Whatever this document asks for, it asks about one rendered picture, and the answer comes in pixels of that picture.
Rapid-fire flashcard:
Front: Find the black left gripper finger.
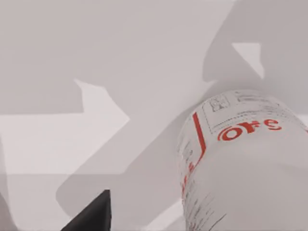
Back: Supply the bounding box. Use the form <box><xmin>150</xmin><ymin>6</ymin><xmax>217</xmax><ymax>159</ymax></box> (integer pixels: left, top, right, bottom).
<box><xmin>60</xmin><ymin>189</ymin><xmax>113</xmax><ymax>231</ymax></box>

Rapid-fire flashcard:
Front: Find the white bottle with red print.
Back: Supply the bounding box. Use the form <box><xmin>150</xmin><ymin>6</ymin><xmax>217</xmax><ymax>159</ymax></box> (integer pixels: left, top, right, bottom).
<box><xmin>177</xmin><ymin>90</ymin><xmax>308</xmax><ymax>231</ymax></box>

